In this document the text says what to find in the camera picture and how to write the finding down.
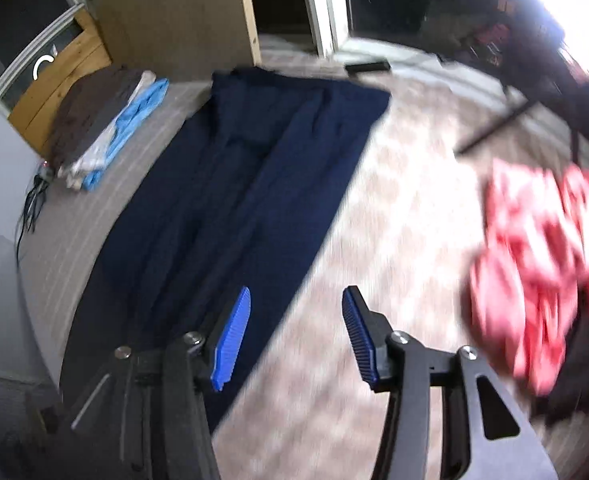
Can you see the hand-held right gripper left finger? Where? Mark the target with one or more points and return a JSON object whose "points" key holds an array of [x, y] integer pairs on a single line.
{"points": [[232, 340]]}

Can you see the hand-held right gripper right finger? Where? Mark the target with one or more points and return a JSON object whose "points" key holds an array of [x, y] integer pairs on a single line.
{"points": [[358, 340]]}

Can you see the navy blue garment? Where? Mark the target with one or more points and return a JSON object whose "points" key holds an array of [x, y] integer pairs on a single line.
{"points": [[234, 185]]}

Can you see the pile of red pink clothes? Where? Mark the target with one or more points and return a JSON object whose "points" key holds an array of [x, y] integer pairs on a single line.
{"points": [[524, 240]]}

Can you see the stack of folded clothes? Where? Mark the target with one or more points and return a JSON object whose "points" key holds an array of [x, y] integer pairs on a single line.
{"points": [[139, 110]]}

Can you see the beige plaid mat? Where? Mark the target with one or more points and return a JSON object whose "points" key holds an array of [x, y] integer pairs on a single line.
{"points": [[374, 240]]}

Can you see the beige folded towel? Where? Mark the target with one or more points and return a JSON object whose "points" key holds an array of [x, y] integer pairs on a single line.
{"points": [[87, 165]]}

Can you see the white power strip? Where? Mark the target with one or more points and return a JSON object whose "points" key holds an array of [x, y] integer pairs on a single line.
{"points": [[47, 172]]}

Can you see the dark brown folded garment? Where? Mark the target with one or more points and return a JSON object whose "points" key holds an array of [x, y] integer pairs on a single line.
{"points": [[89, 110]]}

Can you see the white folded garment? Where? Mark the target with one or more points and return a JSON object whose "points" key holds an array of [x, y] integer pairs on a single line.
{"points": [[142, 82]]}

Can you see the small black power adapter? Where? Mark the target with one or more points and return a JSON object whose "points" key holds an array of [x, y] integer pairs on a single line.
{"points": [[368, 66]]}

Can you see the pine wood board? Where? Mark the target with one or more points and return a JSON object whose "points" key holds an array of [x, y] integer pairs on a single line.
{"points": [[59, 90]]}

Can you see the light wood panel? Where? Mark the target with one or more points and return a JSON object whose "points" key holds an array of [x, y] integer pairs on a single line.
{"points": [[174, 15]]}

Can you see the white framed window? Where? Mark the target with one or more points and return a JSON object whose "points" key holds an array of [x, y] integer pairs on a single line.
{"points": [[324, 5], [4, 25]]}

